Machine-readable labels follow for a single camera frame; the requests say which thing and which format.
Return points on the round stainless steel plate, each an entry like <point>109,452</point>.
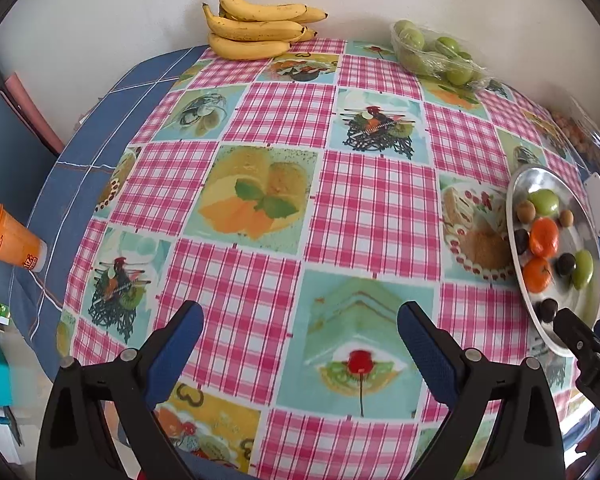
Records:
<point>582,230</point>

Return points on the pile of small brown longans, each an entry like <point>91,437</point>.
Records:
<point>565,125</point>

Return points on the pink checkered fruit-print tablecloth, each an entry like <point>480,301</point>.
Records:
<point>370,210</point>

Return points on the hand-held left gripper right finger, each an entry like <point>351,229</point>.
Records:
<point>425,350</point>

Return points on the yellow banana bunch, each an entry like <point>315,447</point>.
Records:
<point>255,30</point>

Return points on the blue cloth with white lines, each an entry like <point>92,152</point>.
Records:
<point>95,125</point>

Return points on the orange mandarin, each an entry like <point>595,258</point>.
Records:
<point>537,274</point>
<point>544,236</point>

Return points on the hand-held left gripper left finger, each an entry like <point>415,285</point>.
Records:
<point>177,350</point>

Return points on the brown longan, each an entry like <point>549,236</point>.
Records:
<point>566,217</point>
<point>526,210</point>

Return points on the pink board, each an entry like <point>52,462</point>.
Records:
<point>32,110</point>

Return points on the clear plastic wrapped tray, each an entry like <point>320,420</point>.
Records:
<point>430,67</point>

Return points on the orange plastic cup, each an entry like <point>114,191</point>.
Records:
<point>5,237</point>

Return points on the group of wrapped green jujubes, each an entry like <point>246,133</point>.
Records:
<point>450,47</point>

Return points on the green jujube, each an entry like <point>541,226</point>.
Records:
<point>582,269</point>
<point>544,202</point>

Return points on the dark purple plum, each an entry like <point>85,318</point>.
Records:
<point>521,241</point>
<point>566,263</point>
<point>549,308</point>

